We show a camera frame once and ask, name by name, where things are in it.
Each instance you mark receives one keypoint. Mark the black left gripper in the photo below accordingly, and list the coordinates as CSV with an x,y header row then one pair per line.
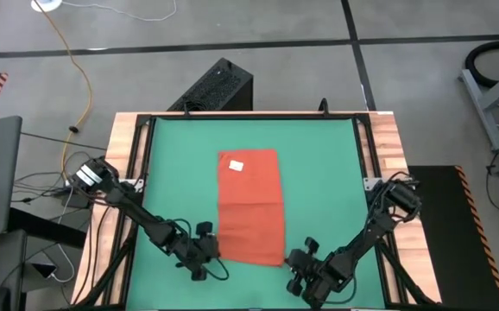
x,y
195,252

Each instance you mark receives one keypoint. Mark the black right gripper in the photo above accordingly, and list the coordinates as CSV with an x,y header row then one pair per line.
x,y
318,276

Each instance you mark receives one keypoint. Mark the orange towel with white tag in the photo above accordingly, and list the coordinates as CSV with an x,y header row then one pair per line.
x,y
249,216

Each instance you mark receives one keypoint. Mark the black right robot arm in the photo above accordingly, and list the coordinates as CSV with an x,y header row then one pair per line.
x,y
374,229

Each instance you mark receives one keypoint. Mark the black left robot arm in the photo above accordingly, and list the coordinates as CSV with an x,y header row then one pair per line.
x,y
146,218

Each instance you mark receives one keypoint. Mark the green table mat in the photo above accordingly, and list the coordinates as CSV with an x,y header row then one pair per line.
x,y
318,173

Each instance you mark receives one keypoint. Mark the black table clamp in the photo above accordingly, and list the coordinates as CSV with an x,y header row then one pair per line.
x,y
186,110
324,107

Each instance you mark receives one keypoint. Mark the large black hazard-striped floor mat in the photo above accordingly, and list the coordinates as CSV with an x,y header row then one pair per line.
x,y
448,237

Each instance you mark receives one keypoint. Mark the black computer tower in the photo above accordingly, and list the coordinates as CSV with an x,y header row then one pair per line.
x,y
219,86

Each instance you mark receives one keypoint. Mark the grey cabinet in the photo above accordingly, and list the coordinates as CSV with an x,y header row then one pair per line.
x,y
3,268

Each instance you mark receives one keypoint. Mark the grey metal stand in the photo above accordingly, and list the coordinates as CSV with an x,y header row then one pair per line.
x,y
487,116

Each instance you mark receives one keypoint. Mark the white tower fan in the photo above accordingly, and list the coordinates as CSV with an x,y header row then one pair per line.
x,y
46,4

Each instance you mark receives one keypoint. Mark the silver arm base bracket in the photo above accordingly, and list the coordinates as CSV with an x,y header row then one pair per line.
x,y
369,183
139,184

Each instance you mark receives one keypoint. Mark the black aluminium table frame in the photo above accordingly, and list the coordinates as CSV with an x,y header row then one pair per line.
x,y
254,116

